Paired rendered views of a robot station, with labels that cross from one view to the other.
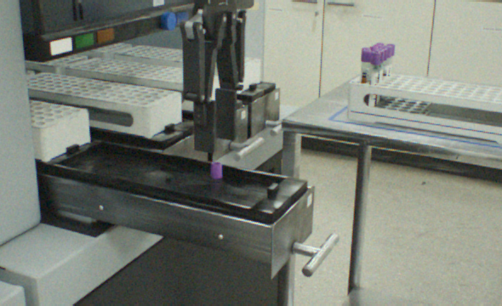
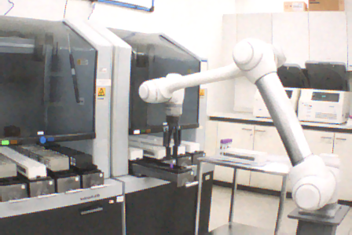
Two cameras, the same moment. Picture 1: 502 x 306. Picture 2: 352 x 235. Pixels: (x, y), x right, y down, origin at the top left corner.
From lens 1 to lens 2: 1.12 m
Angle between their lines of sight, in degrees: 22
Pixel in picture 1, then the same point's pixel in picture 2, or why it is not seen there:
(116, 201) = (145, 169)
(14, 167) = (122, 159)
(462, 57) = not seen: hidden behind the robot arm
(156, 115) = (160, 152)
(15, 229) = (122, 173)
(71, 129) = (137, 153)
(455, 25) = not seen: hidden behind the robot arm
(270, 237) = (177, 177)
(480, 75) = not seen: hidden behind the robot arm
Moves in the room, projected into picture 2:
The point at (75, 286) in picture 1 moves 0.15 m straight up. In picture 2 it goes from (133, 187) to (133, 160)
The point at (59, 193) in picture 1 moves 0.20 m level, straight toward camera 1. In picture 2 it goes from (133, 167) to (130, 176)
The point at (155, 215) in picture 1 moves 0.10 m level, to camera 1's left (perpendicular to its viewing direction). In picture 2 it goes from (153, 172) to (135, 170)
